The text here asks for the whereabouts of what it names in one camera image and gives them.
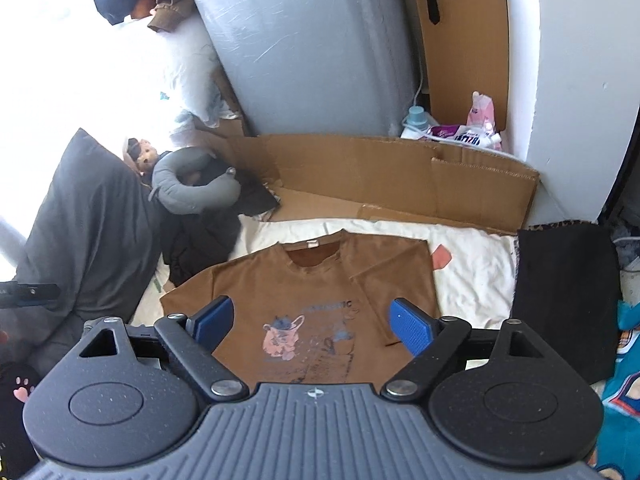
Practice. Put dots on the black crumpled garment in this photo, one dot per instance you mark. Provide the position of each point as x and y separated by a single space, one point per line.
200 245

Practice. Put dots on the blue-capped bottle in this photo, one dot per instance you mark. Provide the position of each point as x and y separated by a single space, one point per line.
416 117

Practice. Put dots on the blue cartoon blanket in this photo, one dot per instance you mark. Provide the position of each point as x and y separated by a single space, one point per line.
625 410

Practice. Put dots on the white fluffy pillow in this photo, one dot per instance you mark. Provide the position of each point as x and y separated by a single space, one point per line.
190 60

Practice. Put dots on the grey plastic-wrapped mattress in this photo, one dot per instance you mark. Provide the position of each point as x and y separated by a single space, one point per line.
310 60

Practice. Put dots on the grey neck pillow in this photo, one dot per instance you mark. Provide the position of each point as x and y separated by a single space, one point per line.
170 180

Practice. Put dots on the pink pouch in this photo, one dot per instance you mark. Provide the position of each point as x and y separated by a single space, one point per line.
480 110

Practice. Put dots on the white bear-print bed sheet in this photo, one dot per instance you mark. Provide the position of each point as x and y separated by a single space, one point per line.
475 270

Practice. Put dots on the dark grey cloth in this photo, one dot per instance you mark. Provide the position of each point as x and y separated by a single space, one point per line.
85 220

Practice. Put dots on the black folded garment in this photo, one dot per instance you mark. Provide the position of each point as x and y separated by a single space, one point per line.
565 300

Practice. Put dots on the brown garment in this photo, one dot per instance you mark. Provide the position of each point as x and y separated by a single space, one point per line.
167 5

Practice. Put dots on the tall cardboard sheet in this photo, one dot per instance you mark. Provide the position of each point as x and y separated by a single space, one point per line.
470 60

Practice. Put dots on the purple white pouch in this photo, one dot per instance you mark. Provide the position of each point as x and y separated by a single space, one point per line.
465 136

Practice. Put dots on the brown printed t-shirt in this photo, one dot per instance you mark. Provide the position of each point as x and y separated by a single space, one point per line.
300 280

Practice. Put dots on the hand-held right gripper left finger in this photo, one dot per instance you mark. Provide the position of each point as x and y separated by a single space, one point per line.
215 320

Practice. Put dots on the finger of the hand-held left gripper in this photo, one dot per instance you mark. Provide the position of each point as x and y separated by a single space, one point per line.
30 296

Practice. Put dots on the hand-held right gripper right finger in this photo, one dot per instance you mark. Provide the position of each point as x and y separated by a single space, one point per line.
410 330

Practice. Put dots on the brown plush toy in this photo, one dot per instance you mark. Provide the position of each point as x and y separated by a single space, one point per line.
145 157

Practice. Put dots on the flattened cardboard sheet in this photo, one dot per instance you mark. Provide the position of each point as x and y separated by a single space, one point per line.
375 170

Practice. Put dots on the black paw-print cloth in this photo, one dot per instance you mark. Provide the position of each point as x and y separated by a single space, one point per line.
15 410

